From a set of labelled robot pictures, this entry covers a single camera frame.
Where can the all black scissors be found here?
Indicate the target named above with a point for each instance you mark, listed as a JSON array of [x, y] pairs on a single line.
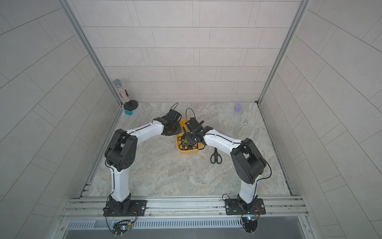
[[216, 158]]

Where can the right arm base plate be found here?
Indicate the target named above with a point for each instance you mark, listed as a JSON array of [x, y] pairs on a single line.
[[259, 206]]

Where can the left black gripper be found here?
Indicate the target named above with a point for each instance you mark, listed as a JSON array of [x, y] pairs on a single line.
[[178, 131]]

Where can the yellow black handled scissors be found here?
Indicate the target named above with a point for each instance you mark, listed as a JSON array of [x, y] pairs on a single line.
[[184, 145]]

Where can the circuit board with wires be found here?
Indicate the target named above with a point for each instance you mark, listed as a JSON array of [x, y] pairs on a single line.
[[249, 224], [121, 227]]

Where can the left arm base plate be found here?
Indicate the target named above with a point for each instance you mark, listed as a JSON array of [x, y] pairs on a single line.
[[134, 207]]

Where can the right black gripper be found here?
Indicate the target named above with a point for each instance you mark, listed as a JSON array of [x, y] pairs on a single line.
[[189, 137]]

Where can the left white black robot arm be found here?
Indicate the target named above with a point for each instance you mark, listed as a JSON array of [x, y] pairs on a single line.
[[121, 151]]

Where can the aluminium front rail frame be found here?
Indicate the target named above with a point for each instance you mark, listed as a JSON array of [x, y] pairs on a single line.
[[183, 207]]

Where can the teal small block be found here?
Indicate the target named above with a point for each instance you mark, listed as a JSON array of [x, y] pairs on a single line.
[[128, 112]]

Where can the yellow plastic storage box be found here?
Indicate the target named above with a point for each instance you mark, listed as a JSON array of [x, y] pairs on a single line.
[[184, 130]]

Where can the purple small toy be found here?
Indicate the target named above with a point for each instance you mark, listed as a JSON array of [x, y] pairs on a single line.
[[238, 107]]

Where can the right circuit board with wires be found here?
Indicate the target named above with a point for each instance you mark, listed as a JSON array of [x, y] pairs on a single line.
[[249, 224]]

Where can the left circuit board with wires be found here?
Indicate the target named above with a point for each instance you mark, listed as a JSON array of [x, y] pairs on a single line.
[[121, 227]]

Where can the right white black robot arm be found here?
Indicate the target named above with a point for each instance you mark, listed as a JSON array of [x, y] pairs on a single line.
[[248, 162]]

